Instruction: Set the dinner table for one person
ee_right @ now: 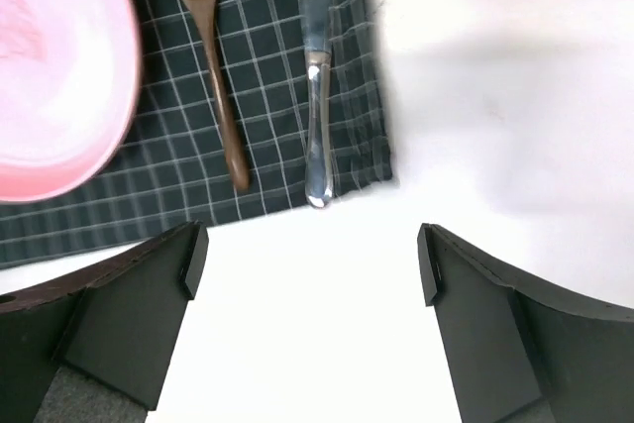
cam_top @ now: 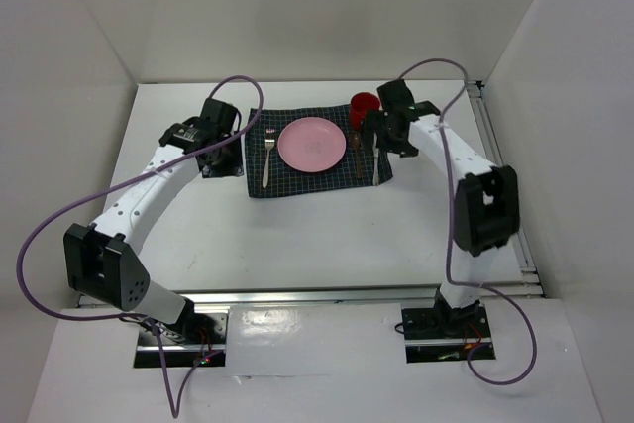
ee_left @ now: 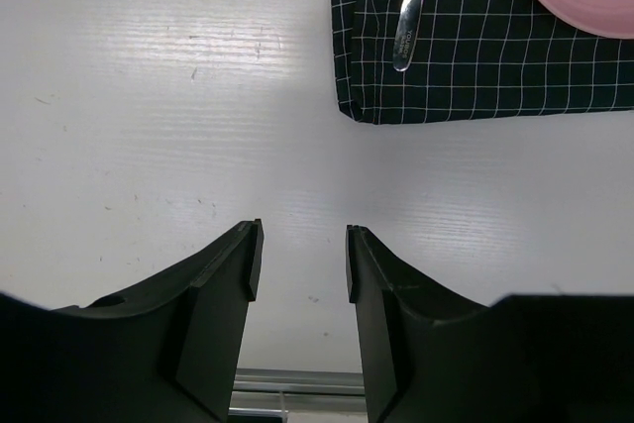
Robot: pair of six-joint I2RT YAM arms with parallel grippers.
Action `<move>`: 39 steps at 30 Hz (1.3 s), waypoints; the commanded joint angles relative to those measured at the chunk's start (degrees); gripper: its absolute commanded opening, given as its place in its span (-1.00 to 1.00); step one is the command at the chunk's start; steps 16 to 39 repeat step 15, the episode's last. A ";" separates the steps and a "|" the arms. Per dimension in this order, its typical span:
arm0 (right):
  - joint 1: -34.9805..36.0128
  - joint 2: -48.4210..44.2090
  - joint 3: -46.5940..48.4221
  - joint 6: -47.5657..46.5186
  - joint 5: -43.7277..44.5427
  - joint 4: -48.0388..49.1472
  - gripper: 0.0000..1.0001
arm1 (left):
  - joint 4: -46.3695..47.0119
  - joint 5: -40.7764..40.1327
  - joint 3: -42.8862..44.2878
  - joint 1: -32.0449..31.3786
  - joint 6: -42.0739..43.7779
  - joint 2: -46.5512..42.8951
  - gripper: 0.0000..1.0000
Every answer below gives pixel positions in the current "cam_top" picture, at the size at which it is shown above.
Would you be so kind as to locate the steel fork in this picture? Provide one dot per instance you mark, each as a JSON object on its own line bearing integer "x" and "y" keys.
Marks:
{"x": 269, "y": 144}

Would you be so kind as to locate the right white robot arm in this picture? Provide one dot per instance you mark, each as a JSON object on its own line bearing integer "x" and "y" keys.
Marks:
{"x": 484, "y": 199}

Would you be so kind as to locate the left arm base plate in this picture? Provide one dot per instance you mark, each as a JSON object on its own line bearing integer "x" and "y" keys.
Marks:
{"x": 207, "y": 346}

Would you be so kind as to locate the steel knife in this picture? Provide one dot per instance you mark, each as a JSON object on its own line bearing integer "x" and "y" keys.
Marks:
{"x": 376, "y": 153}

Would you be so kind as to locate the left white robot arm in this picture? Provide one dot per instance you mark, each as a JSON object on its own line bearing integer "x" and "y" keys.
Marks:
{"x": 102, "y": 259}

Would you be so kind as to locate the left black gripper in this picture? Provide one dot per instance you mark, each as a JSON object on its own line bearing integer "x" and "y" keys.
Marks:
{"x": 234, "y": 166}

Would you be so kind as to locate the wooden spoon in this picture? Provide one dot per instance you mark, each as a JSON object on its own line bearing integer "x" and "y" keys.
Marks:
{"x": 356, "y": 143}

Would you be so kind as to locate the aluminium front rail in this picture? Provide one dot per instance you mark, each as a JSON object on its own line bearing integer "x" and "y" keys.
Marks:
{"x": 313, "y": 296}

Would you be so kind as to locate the red mug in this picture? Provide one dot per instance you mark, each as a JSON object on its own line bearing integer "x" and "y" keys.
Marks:
{"x": 360, "y": 104}

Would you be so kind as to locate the dark checked cloth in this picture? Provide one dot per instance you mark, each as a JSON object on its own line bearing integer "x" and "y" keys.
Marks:
{"x": 285, "y": 181}

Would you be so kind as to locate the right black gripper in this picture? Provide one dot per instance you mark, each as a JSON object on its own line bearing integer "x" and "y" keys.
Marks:
{"x": 376, "y": 120}

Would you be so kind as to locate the pink plate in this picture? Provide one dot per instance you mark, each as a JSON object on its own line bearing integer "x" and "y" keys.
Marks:
{"x": 311, "y": 144}

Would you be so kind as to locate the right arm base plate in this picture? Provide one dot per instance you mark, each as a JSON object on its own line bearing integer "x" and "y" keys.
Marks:
{"x": 426, "y": 340}

